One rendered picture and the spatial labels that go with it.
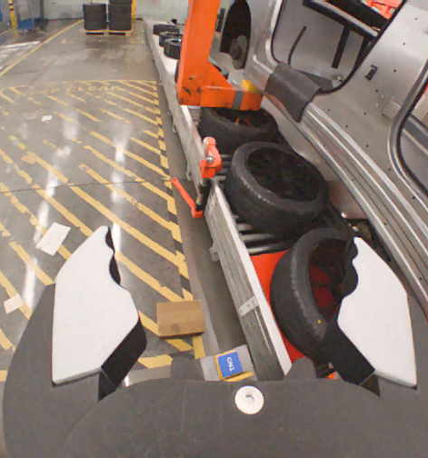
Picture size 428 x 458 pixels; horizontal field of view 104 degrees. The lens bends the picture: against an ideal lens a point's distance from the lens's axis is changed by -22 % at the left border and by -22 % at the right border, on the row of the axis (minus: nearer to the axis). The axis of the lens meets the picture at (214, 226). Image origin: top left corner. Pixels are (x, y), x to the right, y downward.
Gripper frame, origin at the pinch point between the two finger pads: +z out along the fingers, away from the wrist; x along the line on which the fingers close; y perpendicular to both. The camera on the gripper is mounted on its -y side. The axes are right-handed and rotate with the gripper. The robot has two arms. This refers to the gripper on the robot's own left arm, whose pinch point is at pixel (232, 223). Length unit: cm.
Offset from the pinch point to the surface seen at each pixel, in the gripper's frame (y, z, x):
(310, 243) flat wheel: 49, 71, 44
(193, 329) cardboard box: 84, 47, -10
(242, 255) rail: 56, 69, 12
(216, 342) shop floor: 104, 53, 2
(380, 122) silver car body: -9, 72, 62
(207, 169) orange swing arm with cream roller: 25, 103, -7
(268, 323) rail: 69, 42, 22
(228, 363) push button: 64, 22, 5
